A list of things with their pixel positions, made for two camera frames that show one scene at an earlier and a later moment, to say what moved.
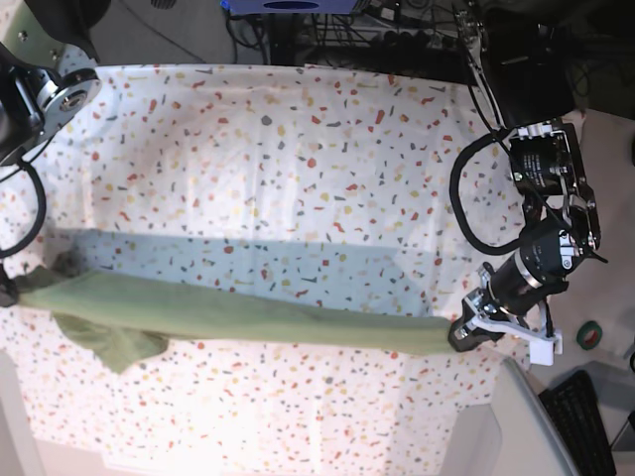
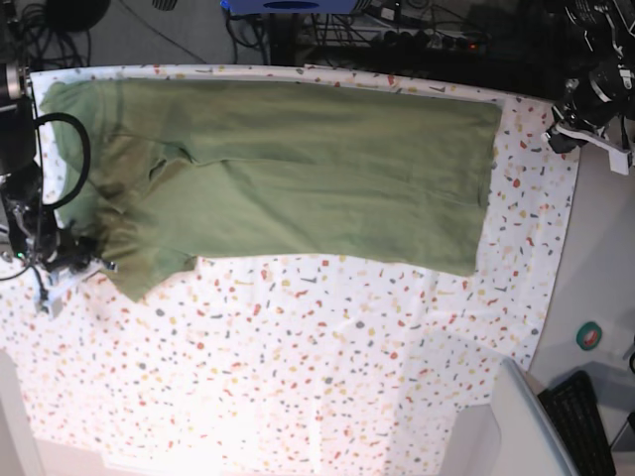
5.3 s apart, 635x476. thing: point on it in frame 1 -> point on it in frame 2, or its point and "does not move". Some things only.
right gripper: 531,277 -> 585,103
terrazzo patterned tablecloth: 324,183 does not move
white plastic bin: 513,434 does not move
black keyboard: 573,408 does not move
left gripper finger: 8,293 -> 87,245
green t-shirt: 116,318 -> 157,174
